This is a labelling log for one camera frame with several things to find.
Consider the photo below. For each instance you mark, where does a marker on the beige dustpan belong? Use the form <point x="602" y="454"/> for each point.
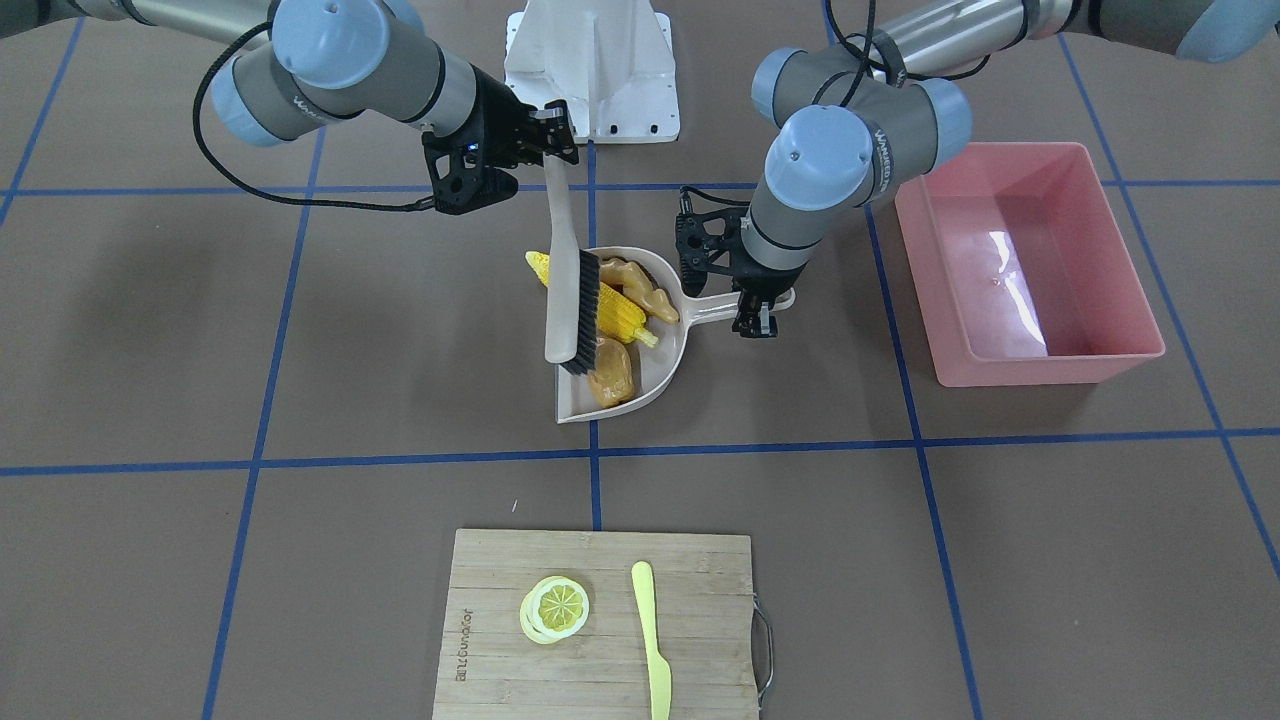
<point x="654" y="367"/>

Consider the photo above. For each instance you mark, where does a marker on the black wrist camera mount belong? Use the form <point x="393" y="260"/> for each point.
<point x="701" y="239"/>
<point x="467" y="172"/>

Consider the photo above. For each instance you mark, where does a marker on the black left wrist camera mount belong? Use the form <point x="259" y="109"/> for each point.
<point x="701" y="239"/>

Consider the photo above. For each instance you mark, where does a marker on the yellow lemon slices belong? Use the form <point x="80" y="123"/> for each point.
<point x="554" y="609"/>

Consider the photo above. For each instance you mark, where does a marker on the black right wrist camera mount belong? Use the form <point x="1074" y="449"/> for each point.
<point x="467" y="172"/>

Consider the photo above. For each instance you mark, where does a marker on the wooden cutting board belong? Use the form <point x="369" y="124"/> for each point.
<point x="705" y="611"/>

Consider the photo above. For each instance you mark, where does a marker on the tan toy ginger root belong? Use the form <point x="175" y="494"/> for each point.
<point x="632" y="281"/>

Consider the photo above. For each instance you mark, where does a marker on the yellow toy corn cob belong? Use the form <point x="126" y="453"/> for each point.
<point x="621" y="319"/>

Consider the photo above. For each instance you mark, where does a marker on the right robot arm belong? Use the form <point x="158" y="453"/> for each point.
<point x="321" y="62"/>

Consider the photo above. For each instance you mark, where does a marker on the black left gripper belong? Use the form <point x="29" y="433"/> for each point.
<point x="768" y="277"/>

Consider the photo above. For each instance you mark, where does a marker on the pink plastic bin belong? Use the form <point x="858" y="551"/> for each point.
<point x="1021" y="273"/>

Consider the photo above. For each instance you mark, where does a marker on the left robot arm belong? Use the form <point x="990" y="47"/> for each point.
<point x="881" y="107"/>

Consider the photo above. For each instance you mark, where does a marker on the brown toy potato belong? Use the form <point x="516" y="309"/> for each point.
<point x="612" y="381"/>

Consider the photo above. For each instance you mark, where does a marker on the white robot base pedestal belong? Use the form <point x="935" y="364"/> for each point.
<point x="613" y="62"/>

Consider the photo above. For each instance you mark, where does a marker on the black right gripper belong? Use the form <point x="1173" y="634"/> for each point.
<point x="497" y="112"/>

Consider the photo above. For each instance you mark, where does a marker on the yellow plastic knife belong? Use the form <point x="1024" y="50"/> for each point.
<point x="660" y="676"/>

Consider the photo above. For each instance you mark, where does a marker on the beige hand brush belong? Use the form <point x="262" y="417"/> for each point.
<point x="573" y="284"/>

